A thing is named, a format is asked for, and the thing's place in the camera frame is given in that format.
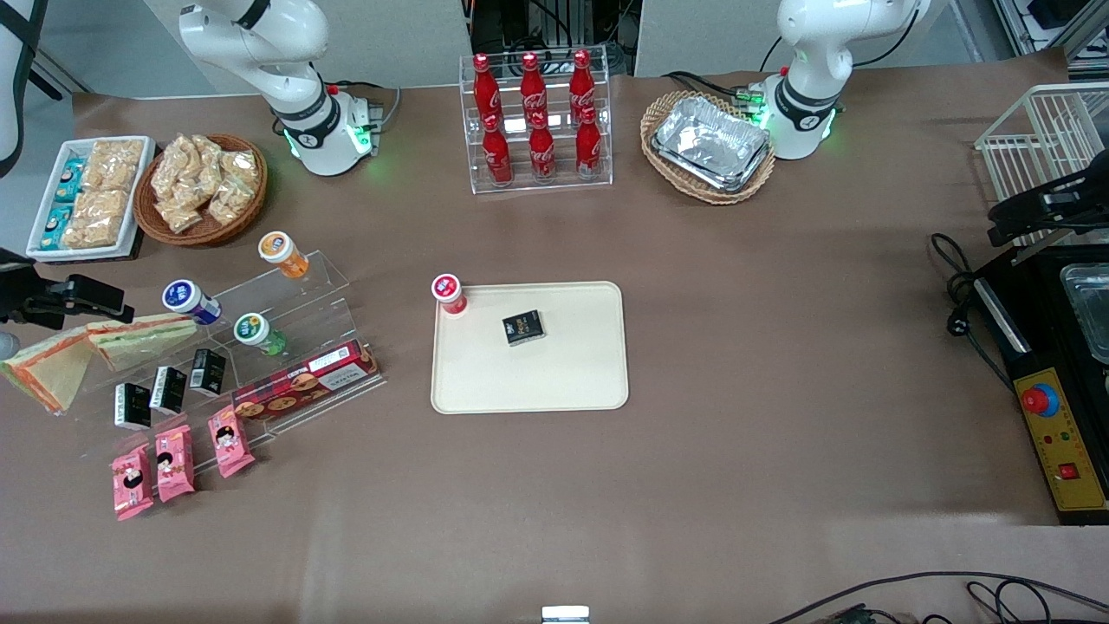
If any clear bag of tan snacks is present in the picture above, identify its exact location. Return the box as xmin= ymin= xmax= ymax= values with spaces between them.
xmin=187 ymin=134 xmax=228 ymax=188
xmin=159 ymin=196 xmax=209 ymax=236
xmin=151 ymin=137 xmax=197 ymax=202
xmin=218 ymin=149 xmax=262 ymax=187
xmin=206 ymin=178 xmax=254 ymax=225

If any brown wicker basket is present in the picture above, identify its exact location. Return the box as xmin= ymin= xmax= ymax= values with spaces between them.
xmin=133 ymin=133 xmax=269 ymax=250

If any clear acrylic bottle rack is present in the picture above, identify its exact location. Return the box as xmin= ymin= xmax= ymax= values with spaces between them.
xmin=458 ymin=47 xmax=614 ymax=196

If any black and white small carton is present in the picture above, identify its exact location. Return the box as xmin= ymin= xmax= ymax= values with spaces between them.
xmin=149 ymin=366 xmax=189 ymax=416
xmin=189 ymin=348 xmax=229 ymax=399
xmin=113 ymin=382 xmax=154 ymax=432

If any black machine with yellow panel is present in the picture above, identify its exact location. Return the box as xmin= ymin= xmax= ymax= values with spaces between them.
xmin=970 ymin=232 xmax=1109 ymax=527

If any black background equipment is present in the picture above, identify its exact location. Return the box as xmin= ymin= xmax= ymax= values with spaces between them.
xmin=468 ymin=0 xmax=644 ymax=77

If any blue snack pack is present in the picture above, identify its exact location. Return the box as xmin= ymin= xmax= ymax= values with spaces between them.
xmin=40 ymin=205 xmax=75 ymax=252
xmin=54 ymin=159 xmax=86 ymax=203

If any looped black cable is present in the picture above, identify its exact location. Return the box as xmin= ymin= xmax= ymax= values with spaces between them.
xmin=966 ymin=579 xmax=1109 ymax=624

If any tan brittle snack pack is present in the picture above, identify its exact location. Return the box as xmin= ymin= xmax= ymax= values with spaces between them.
xmin=81 ymin=139 xmax=145 ymax=194
xmin=62 ymin=189 xmax=131 ymax=251

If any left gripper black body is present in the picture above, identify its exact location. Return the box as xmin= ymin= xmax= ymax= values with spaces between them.
xmin=1050 ymin=163 xmax=1109 ymax=228

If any red cookie box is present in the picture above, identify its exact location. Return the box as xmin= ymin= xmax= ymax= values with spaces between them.
xmin=231 ymin=339 xmax=383 ymax=424

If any long black cable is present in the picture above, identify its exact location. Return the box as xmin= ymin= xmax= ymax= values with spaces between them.
xmin=767 ymin=570 xmax=1109 ymax=624

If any white wire basket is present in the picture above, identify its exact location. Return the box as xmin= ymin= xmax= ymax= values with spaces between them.
xmin=975 ymin=82 xmax=1109 ymax=249

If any light wicker basket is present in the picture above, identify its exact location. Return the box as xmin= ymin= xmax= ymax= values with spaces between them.
xmin=640 ymin=90 xmax=777 ymax=206

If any small black box gold print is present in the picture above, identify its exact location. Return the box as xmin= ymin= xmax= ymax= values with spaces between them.
xmin=502 ymin=309 xmax=546 ymax=348

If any red cola bottle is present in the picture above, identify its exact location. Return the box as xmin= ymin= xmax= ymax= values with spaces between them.
xmin=528 ymin=113 xmax=558 ymax=181
xmin=482 ymin=115 xmax=515 ymax=185
xmin=520 ymin=52 xmax=548 ymax=127
xmin=574 ymin=107 xmax=604 ymax=179
xmin=472 ymin=54 xmax=503 ymax=131
xmin=569 ymin=49 xmax=597 ymax=122

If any aluminium frame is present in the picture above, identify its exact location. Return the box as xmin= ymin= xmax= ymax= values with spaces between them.
xmin=992 ymin=0 xmax=1109 ymax=63

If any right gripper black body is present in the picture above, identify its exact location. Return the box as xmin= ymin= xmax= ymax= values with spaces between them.
xmin=0 ymin=248 xmax=55 ymax=330

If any orange small bottle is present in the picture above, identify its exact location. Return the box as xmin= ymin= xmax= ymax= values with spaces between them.
xmin=258 ymin=231 xmax=311 ymax=280

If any pink snack packet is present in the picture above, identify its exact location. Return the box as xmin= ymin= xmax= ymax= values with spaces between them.
xmin=154 ymin=425 xmax=198 ymax=504
xmin=207 ymin=405 xmax=257 ymax=480
xmin=110 ymin=445 xmax=156 ymax=523

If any red-lid small bottle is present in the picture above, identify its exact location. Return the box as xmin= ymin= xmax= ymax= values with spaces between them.
xmin=431 ymin=273 xmax=469 ymax=319

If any green small bottle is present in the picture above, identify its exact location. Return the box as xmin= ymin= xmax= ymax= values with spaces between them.
xmin=233 ymin=313 xmax=289 ymax=358

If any triangular sandwich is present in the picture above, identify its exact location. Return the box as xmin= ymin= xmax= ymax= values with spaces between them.
xmin=85 ymin=315 xmax=199 ymax=373
xmin=0 ymin=327 xmax=95 ymax=416

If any cream plastic tray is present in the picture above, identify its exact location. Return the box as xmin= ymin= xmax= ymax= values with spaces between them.
xmin=431 ymin=280 xmax=630 ymax=415

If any clear acrylic stepped display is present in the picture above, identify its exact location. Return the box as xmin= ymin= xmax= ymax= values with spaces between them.
xmin=65 ymin=250 xmax=389 ymax=476

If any black arm base cable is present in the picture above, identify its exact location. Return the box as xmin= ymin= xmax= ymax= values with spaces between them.
xmin=663 ymin=69 xmax=768 ymax=101

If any aluminium foil tray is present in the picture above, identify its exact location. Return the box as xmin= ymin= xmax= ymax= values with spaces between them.
xmin=652 ymin=139 xmax=773 ymax=194
xmin=654 ymin=95 xmax=770 ymax=180

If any black power cable with plug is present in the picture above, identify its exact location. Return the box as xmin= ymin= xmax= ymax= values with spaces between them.
xmin=930 ymin=232 xmax=1016 ymax=393

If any blue small bottle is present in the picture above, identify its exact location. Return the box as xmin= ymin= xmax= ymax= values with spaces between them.
xmin=162 ymin=279 xmax=224 ymax=328

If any clear metal-rimmed container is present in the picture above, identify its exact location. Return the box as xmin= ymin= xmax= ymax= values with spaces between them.
xmin=1059 ymin=263 xmax=1109 ymax=366

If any white rectangular snack tray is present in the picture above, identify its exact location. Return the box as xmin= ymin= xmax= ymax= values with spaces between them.
xmin=25 ymin=136 xmax=158 ymax=263

